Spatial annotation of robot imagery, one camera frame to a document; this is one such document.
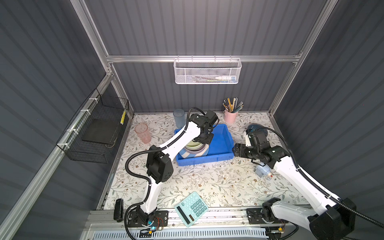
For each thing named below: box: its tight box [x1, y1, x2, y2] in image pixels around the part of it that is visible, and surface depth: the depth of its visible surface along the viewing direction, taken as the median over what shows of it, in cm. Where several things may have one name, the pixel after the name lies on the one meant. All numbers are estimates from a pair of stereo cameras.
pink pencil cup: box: [223, 109, 239, 124], surface depth 111 cm
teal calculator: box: [174, 191, 209, 228], surface depth 77 cm
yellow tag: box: [120, 109, 127, 125], surface depth 84 cm
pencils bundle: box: [222, 97, 244, 113], surface depth 111 cm
